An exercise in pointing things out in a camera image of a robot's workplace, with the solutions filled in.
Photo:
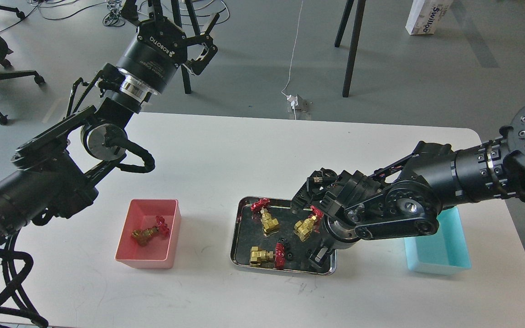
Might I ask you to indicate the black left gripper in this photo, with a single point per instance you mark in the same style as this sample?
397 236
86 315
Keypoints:
155 52

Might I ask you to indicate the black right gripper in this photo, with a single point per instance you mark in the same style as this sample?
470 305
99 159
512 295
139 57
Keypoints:
334 236

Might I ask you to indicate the brass valve red handle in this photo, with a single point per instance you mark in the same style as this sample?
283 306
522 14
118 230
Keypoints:
269 223
259 256
143 236
304 228

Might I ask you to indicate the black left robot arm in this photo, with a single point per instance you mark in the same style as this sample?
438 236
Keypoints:
58 170

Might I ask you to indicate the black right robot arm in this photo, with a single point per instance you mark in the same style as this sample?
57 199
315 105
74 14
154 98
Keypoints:
405 198

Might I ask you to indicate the light blue plastic box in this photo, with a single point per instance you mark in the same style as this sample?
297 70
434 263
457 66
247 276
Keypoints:
445 252

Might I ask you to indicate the pink plastic box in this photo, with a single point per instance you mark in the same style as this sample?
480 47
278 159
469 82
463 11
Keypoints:
160 251

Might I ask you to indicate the white cardboard box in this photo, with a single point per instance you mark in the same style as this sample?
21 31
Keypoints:
425 16

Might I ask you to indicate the black stand leg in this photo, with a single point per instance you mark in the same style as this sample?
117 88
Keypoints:
357 26
181 42

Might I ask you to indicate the shiny metal tray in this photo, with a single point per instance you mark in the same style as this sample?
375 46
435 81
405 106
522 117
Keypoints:
248 232

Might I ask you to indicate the white power adapter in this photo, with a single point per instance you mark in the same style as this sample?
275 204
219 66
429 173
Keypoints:
297 103

